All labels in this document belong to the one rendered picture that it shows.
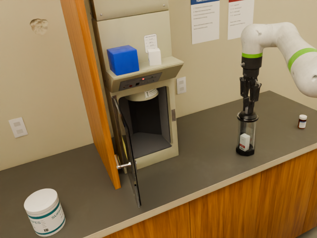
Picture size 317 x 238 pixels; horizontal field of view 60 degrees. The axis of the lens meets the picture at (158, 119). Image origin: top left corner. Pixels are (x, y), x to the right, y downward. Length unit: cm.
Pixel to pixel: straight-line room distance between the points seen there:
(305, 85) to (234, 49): 118
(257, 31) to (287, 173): 86
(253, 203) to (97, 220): 89
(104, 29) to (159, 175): 75
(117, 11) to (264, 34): 63
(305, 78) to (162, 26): 63
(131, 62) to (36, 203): 68
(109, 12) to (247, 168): 99
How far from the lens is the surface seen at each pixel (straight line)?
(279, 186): 182
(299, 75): 98
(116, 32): 121
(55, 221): 128
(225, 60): 207
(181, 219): 148
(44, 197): 127
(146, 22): 125
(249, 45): 133
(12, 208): 154
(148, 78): 123
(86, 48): 110
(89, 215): 134
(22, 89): 167
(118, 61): 112
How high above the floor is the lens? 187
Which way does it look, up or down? 28 degrees down
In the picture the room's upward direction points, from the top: 6 degrees counter-clockwise
